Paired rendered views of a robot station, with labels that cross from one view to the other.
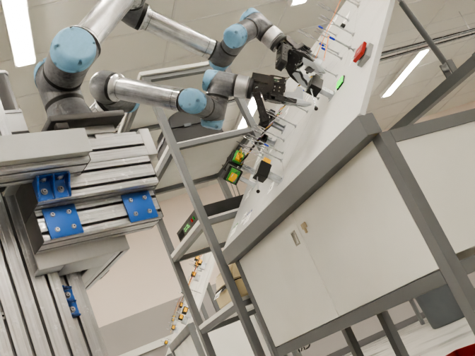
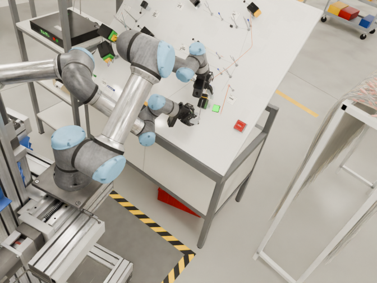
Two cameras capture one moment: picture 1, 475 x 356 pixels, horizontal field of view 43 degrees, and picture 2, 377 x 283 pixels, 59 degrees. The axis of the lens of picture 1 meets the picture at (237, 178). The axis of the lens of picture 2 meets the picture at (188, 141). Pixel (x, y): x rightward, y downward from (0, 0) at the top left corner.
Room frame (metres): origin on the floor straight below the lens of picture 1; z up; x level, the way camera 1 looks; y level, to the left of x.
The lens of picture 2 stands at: (0.71, 0.44, 2.22)
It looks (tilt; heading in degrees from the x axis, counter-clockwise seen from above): 43 degrees down; 328
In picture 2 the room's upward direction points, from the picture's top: 11 degrees clockwise
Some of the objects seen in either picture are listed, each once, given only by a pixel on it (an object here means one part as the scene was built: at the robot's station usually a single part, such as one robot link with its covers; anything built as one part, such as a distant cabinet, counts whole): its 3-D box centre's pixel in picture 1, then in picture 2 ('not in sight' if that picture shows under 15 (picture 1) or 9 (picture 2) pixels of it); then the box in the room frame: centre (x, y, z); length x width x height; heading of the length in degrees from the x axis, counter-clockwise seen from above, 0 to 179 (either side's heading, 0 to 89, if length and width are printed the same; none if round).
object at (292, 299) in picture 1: (284, 285); (116, 131); (2.39, 0.00, 0.60); 0.55 x 0.02 x 0.39; 29
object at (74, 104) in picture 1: (69, 118); (72, 167); (1.61, 0.38, 1.21); 0.15 x 0.15 x 0.10
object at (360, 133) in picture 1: (283, 205); (145, 127); (2.14, -0.11, 0.83); 1.18 x 0.06 x 0.06; 29
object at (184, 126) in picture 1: (186, 135); not in sight; (2.94, 0.15, 1.56); 0.30 x 0.23 x 0.19; 121
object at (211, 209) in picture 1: (216, 218); (67, 28); (2.98, 0.18, 1.09); 0.35 x 0.33 x 0.07; 29
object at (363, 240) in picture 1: (355, 236); (176, 173); (1.91, -0.26, 0.60); 0.55 x 0.03 x 0.39; 29
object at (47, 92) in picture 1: (58, 83); (70, 146); (1.60, 0.37, 1.33); 0.13 x 0.12 x 0.14; 37
